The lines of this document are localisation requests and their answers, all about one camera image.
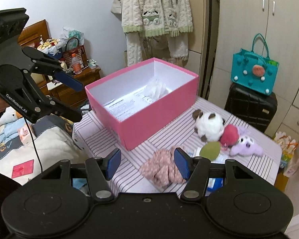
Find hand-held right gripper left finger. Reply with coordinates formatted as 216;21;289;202
41;148;122;203

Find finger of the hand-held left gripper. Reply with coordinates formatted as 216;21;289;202
49;97;83;123
22;46;84;92

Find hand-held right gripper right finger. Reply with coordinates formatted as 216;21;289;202
174;147;255;202

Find pink floral cloth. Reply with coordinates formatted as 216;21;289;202
139;147;187;187

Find green makeup sponge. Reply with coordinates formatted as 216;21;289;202
200;141;221;160

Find pink cardboard box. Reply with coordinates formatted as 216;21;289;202
85;57;199;151

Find pink fluffy pompom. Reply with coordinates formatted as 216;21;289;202
220;124;240;148

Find wooden nightstand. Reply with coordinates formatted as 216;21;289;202
36;66;102;110

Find orange drink bottle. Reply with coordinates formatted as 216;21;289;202
71;53;82;74

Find woven checked basket bag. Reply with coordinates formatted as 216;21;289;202
62;37;87;68

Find white grey bedding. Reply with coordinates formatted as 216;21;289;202
0;116;86;187

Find white brown plush toy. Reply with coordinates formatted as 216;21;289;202
192;109;226;142

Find white plastic bag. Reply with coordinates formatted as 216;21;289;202
60;26;85;46

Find pink tissue packet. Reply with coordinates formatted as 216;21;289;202
18;126;33;145

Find printed paper sheets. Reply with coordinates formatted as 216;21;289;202
103;91;170;127

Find white duck plush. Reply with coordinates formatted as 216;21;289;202
0;108;23;130

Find purple plush toy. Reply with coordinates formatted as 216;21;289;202
229;127;264;157

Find pink striped tablecloth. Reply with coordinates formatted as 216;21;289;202
72;97;282;194

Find red flat packet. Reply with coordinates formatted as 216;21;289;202
11;159;35;179

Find crumpled white plastic wrap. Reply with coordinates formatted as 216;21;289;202
143;78;168;100

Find black suitcase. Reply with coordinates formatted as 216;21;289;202
224;82;278;133

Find beige canvas tote bag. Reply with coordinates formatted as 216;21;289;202
111;0;125;14

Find cream green fleece pajamas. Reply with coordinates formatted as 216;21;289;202
121;0;193;68

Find teal felt tote bag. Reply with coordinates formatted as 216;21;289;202
230;33;279;95

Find white wardrobe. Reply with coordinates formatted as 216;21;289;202
215;0;299;140

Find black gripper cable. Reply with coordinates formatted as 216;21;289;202
24;118;44;173

